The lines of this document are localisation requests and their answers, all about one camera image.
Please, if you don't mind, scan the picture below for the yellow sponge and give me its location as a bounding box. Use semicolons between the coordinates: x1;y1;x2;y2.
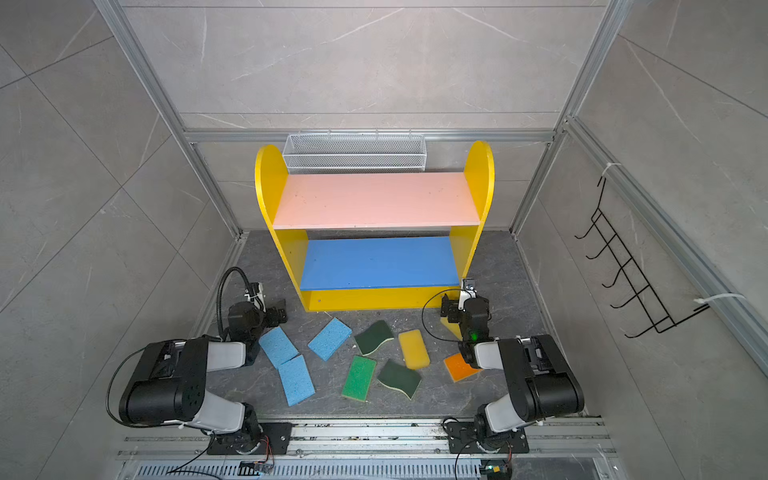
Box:
440;317;462;340
398;330;430;370

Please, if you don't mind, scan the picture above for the bright green sponge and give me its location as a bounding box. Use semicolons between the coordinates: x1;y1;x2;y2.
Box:
341;356;377;402

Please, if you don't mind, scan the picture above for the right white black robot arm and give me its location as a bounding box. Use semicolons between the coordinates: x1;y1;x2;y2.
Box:
440;290;585;451

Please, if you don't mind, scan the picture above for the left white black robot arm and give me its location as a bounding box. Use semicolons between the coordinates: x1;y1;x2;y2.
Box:
117;300;292;455

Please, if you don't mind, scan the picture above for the pink upper shelf board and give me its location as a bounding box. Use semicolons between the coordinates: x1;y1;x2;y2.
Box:
273;172;481;230

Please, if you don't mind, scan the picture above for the blue sponge far left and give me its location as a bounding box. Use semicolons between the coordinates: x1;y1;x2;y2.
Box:
259;327;299;368

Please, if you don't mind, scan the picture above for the blue sponge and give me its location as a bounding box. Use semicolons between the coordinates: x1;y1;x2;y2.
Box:
259;327;299;368
278;355;315;406
308;318;352;361

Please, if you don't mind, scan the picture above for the orange sponge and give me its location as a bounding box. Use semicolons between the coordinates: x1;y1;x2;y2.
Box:
443;353;480;383

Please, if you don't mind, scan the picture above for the blue sponge lower left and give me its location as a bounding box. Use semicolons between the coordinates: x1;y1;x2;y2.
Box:
278;355;315;406

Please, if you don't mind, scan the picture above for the blue sponge middle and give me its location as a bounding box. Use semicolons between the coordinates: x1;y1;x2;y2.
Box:
308;318;352;361

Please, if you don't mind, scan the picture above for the dark green scourer sponge lower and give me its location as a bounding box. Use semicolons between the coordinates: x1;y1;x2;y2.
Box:
377;360;422;400

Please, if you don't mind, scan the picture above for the dark green scourer sponge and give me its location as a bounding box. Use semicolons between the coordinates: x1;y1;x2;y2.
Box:
377;360;422;400
355;320;394;356

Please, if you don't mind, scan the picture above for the dark green scourer sponge upper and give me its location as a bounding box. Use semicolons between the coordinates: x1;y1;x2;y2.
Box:
355;320;394;356

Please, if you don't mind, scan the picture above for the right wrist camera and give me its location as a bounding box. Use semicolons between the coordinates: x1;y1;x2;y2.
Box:
460;278;477;302

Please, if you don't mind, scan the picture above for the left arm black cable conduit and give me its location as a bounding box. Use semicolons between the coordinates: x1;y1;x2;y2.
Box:
215;266;253;340

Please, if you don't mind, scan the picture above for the yellow shelf unit frame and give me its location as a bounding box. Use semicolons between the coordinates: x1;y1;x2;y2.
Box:
254;141;495;312

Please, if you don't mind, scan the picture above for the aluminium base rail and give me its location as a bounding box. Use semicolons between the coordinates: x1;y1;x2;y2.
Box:
106;417;627;479

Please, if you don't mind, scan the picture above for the white wire mesh basket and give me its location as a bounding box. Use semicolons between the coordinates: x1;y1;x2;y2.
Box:
282;132;427;174

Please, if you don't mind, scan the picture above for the black wall hook rack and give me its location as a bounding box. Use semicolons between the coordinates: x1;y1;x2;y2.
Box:
574;177;710;339

